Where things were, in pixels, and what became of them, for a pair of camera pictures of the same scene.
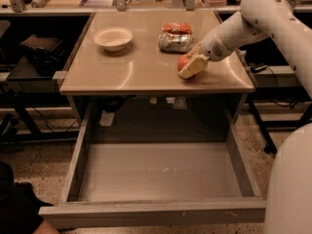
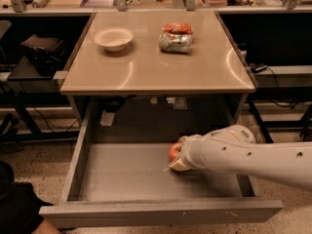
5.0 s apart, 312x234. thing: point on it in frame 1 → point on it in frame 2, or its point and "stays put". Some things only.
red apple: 183,59 → 175,150
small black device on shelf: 257,67 stays put
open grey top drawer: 158,182 stays put
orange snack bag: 176,27 stays put
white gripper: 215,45 → 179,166
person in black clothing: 19,205 stays put
